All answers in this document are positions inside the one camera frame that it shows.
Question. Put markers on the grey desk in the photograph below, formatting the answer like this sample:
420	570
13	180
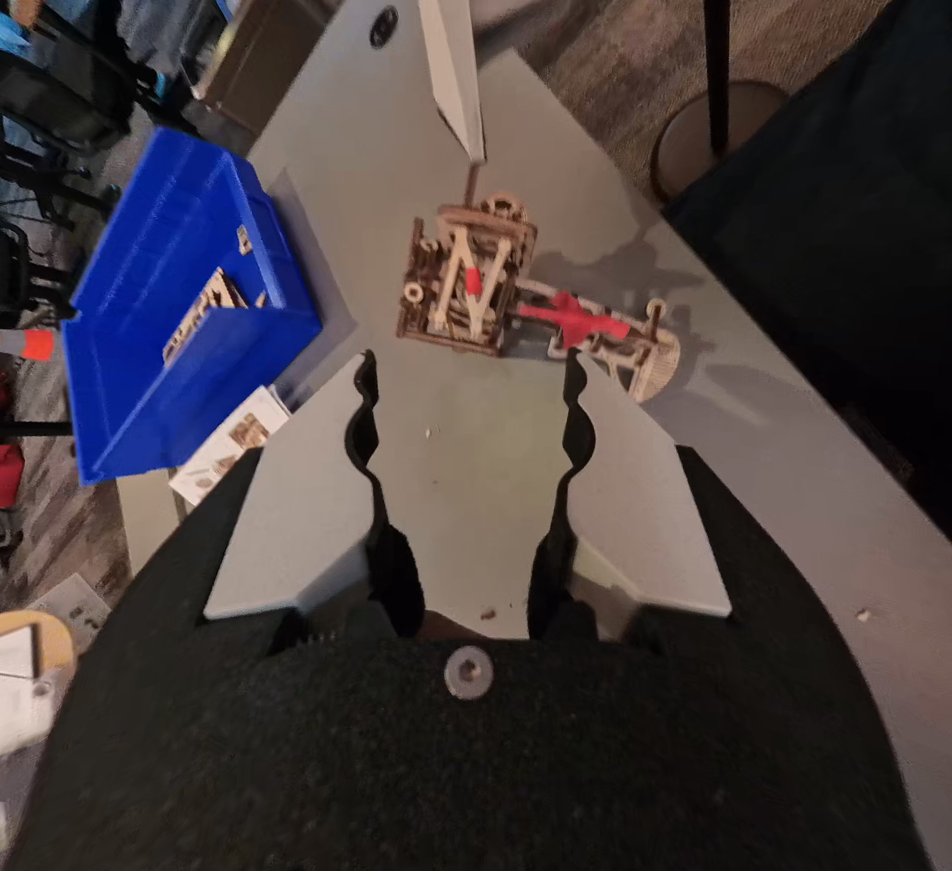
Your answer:
461	454

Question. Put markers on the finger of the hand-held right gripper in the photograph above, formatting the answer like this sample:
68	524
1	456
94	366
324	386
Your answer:
446	31

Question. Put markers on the newspaper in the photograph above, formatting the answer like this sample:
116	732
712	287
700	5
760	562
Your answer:
74	603

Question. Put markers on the black round desk button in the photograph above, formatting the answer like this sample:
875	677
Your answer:
384	27

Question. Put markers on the black floor stand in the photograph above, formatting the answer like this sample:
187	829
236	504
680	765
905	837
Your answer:
715	31

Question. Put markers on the wooden model airplane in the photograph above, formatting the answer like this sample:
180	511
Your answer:
476	276

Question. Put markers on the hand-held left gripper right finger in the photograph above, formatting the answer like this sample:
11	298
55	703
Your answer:
639	514

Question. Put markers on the white instruction booklet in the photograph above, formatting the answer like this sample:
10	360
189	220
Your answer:
230	440

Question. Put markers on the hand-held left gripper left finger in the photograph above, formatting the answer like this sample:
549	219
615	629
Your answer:
297	514

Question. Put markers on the person's dark trousers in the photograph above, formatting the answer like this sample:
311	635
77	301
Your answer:
855	254

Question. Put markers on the thin wooden stick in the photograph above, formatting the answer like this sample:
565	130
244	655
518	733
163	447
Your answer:
471	187

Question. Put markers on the steel trash can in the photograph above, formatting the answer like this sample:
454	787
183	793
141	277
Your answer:
260	53

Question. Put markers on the blue plastic bin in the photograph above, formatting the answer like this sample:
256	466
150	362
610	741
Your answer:
149	365

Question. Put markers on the wooden parts sheets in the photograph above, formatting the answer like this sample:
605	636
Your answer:
208	306

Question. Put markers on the yellow rimmed board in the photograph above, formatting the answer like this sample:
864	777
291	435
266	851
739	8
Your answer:
44	625

